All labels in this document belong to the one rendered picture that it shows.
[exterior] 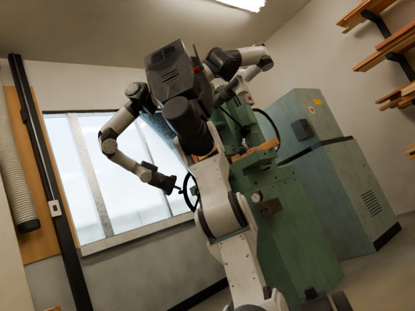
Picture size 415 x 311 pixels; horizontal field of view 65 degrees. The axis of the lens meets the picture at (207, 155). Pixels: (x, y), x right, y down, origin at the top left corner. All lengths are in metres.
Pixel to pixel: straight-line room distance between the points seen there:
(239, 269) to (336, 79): 3.37
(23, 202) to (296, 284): 1.97
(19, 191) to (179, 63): 1.75
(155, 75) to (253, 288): 0.94
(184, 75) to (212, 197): 0.54
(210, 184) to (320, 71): 3.29
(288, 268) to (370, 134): 2.52
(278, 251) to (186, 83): 1.04
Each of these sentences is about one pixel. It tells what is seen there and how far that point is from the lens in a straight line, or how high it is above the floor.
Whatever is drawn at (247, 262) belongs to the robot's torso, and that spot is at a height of 0.44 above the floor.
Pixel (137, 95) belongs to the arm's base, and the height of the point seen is 1.29.
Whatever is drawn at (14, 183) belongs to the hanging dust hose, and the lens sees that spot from 2.81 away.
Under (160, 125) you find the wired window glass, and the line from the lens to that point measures 3.92.
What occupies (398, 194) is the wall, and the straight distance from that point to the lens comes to 4.12.
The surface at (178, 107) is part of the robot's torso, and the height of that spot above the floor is 1.04.
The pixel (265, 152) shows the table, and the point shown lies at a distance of 1.90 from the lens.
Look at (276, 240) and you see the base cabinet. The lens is 1.88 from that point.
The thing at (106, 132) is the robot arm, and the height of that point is 1.20.
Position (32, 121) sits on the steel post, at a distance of 3.16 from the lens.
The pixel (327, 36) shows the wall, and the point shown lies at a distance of 4.37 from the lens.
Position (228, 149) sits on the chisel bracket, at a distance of 2.17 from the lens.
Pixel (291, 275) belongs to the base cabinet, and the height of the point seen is 0.21.
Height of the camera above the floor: 0.58
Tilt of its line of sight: 13 degrees up
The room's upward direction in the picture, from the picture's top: 22 degrees counter-clockwise
